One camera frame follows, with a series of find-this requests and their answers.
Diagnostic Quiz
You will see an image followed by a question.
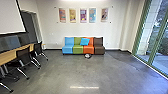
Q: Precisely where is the orange sofa seat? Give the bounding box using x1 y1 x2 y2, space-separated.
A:
82 36 95 55

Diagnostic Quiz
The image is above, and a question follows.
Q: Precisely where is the blue square cushion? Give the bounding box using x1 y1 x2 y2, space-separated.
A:
79 37 91 47

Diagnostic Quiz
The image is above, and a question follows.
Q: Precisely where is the green sofa seat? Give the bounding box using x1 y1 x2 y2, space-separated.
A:
72 36 84 55

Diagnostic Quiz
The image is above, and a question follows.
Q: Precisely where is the brown sofa seat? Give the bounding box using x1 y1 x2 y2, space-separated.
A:
93 36 106 56

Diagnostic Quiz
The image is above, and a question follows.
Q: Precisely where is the blue sofa seat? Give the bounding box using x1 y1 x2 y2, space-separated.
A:
61 36 75 55

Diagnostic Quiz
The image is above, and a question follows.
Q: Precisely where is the dark glass partition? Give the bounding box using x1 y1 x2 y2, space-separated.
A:
20 9 43 46

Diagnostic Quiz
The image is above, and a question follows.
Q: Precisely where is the grey office chair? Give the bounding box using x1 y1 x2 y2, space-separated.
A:
3 35 22 51

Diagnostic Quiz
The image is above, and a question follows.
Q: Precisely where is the white projector screen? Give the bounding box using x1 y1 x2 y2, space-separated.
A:
0 0 27 35

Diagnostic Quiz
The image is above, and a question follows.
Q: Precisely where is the purple wall poster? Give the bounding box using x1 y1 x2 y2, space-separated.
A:
79 8 88 24

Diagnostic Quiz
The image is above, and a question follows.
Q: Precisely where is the light blue wall poster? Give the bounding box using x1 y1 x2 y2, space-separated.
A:
88 7 97 24

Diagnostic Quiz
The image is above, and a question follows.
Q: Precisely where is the yellow wall poster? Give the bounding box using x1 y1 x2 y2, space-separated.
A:
68 8 77 24

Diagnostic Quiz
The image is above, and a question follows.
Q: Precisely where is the pink grey wall poster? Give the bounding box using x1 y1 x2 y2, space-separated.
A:
100 7 110 23

